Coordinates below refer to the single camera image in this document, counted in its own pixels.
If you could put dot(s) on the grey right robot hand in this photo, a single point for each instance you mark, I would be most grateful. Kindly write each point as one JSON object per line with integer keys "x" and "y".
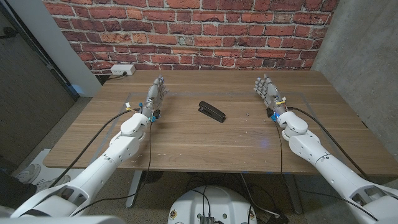
{"x": 270, "y": 93}

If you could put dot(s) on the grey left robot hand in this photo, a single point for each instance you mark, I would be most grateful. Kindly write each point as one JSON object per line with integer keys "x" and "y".
{"x": 153, "y": 98}

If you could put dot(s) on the black stapler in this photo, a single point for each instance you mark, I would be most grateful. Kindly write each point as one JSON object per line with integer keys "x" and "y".
{"x": 211, "y": 111}

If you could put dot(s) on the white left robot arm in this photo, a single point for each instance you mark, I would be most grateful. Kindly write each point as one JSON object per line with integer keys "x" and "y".
{"x": 118, "y": 149}

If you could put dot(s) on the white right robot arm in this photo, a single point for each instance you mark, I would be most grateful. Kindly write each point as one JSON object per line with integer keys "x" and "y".
{"x": 314, "y": 149}

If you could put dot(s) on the white power strip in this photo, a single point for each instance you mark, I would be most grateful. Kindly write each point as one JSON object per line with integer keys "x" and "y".
{"x": 122, "y": 69}

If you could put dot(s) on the printed red brick backdrop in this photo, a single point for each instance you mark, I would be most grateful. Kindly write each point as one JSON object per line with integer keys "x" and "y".
{"x": 186, "y": 31}

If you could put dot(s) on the grey table leg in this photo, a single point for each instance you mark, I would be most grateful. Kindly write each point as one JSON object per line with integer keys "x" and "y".
{"x": 293, "y": 196}
{"x": 134, "y": 189}

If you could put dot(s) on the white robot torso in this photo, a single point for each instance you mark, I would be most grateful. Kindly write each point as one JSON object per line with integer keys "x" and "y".
{"x": 217, "y": 205}

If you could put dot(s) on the black power adapter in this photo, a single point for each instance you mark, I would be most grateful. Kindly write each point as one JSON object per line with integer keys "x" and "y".
{"x": 277, "y": 219}

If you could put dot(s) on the grey perforated panel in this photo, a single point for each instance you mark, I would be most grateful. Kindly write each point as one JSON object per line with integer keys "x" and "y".
{"x": 25, "y": 102}

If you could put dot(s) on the small grey ribbed box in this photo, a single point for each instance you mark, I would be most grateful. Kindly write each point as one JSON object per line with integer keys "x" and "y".
{"x": 206, "y": 220}

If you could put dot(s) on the white paper with shoe print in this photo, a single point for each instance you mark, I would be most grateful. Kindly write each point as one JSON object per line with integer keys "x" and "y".
{"x": 31, "y": 174}

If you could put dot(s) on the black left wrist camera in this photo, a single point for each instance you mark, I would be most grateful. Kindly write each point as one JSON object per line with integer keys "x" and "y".
{"x": 156, "y": 114}

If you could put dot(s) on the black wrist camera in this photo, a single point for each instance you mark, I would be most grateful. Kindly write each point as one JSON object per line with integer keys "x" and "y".
{"x": 270, "y": 112}
{"x": 156, "y": 114}

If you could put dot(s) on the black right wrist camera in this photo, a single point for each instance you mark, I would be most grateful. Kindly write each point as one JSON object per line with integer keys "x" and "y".
{"x": 270, "y": 112}

